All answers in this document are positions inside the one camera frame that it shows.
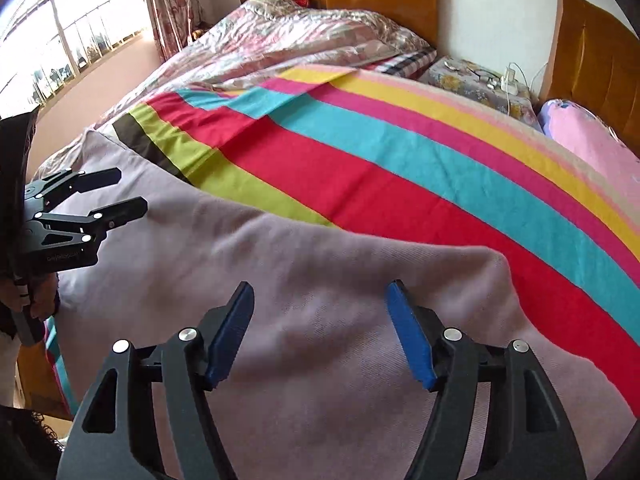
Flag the lilac sweatpants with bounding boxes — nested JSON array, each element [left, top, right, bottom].
[[55, 132, 636, 479]]

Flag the left forearm white sleeve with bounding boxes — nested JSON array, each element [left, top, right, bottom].
[[1, 108, 38, 408]]

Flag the left hand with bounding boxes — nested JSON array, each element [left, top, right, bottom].
[[1, 274, 60, 338]]

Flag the black fringed scarf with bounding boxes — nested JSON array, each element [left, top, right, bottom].
[[0, 406, 63, 480]]

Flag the window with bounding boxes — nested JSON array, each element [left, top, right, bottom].
[[0, 0, 151, 111]]

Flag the pink floral curtain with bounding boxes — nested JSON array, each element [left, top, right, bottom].
[[144, 0, 202, 61]]

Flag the pink floral quilt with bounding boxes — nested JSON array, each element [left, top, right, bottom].
[[27, 0, 437, 174]]

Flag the rainbow striped blanket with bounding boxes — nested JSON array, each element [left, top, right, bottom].
[[43, 63, 640, 418]]

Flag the pink bed sheet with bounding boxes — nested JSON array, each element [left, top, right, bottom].
[[538, 99, 639, 208]]

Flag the nightstand with floral cloth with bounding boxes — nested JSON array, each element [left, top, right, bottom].
[[419, 56, 542, 132]]

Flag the plaid bed sheet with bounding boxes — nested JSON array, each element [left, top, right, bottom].
[[367, 49, 437, 79]]

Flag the right wooden headboard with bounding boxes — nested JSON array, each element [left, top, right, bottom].
[[539, 0, 640, 154]]

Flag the wooden bed frame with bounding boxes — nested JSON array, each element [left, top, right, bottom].
[[17, 341, 73, 420]]

